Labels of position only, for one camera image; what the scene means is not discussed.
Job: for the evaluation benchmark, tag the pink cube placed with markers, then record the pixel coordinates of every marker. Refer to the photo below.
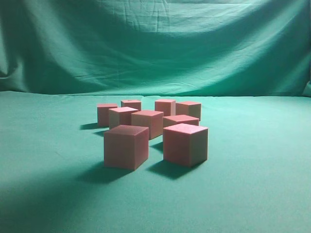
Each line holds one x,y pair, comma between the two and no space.
151,119
167,106

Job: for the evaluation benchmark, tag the pink cube with pen marks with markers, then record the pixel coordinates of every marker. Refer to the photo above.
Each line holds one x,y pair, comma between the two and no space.
136,104

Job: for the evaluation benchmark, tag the green cloth backdrop and cover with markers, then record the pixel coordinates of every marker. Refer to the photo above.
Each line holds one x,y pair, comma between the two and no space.
248,62

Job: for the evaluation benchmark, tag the pink cube column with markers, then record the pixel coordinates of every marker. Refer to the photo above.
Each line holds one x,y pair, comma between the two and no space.
185,144
103,113
177,119
120,116
126,146

